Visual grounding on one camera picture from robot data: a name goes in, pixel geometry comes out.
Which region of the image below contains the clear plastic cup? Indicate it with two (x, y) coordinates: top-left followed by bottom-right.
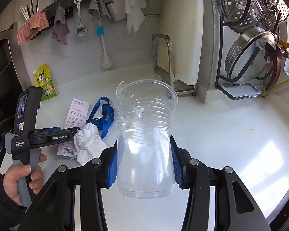
(116, 79), (178, 199)

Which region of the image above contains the yellow seasoning pouch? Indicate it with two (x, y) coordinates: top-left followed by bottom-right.
(33, 64), (57, 101)

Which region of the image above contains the metal cutting board rack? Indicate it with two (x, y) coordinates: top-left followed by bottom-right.
(151, 33), (197, 96)

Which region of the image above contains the steel pot lid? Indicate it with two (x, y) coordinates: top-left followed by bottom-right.
(224, 27), (277, 85)

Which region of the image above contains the black stove hood unit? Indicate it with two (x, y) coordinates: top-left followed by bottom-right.
(0, 21), (32, 174)

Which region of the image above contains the white tissue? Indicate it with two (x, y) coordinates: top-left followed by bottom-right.
(73, 123), (107, 166)

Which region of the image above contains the yellow gas hose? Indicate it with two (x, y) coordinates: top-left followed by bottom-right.
(261, 55), (289, 98)

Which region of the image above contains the person's left hand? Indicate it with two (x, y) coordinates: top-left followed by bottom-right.
(3, 165), (43, 206)

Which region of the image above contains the metal hanging spoon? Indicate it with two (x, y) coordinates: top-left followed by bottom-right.
(74, 0), (87, 37)

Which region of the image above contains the blue lanyard strap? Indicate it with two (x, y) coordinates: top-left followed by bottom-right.
(85, 96), (115, 139)

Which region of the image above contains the white pink paper receipt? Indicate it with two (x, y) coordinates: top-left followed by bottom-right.
(57, 98), (89, 158)

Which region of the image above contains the blue white bottle brush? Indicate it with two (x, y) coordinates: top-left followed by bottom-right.
(97, 25), (113, 69)

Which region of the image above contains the perforated steel steamer tray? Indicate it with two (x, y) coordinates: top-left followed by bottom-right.
(215, 0), (289, 33)

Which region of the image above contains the pink wavy dish cloth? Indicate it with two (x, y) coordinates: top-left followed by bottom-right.
(17, 10), (49, 45)

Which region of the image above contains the white hanging cloth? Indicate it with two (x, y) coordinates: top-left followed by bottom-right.
(124, 0), (147, 34)

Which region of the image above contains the grey hanging cloth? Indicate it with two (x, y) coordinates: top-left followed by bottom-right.
(87, 0), (113, 24)

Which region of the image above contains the white chopsticks bundle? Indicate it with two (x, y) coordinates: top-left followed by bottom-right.
(20, 4), (32, 21)

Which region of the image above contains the black lid rack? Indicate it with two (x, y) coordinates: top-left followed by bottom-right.
(215, 13), (282, 100)

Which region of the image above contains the white cutting board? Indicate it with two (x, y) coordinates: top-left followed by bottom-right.
(158, 0), (203, 85)

